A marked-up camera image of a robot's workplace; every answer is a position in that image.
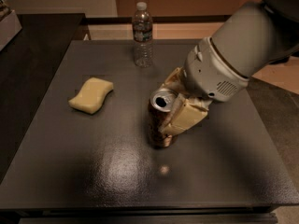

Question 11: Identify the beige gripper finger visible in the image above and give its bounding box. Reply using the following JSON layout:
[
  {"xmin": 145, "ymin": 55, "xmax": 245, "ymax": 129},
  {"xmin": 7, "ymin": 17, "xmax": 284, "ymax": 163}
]
[
  {"xmin": 158, "ymin": 93, "xmax": 209, "ymax": 136},
  {"xmin": 161, "ymin": 67, "xmax": 187, "ymax": 94}
]

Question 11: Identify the orange soda can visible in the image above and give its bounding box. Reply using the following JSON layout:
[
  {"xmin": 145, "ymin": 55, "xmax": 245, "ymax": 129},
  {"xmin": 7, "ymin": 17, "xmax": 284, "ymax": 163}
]
[{"xmin": 148, "ymin": 88, "xmax": 178, "ymax": 147}]

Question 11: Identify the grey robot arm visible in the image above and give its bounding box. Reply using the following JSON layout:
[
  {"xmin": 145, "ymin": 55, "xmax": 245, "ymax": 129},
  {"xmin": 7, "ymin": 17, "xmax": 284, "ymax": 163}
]
[{"xmin": 158, "ymin": 0, "xmax": 299, "ymax": 137}]

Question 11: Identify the yellow sponge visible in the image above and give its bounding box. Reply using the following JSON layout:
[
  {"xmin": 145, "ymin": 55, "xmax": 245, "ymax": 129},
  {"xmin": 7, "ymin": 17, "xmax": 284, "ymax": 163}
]
[{"xmin": 68, "ymin": 77, "xmax": 114, "ymax": 115}]

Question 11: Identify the clear plastic water bottle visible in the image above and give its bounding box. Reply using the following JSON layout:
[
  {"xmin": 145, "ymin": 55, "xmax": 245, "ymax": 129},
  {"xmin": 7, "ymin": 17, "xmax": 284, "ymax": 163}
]
[{"xmin": 132, "ymin": 2, "xmax": 153, "ymax": 68}]

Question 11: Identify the white box on counter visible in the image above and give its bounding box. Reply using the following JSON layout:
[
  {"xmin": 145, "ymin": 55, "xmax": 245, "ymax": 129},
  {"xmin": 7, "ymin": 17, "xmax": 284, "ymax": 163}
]
[{"xmin": 0, "ymin": 10, "xmax": 22, "ymax": 51}]

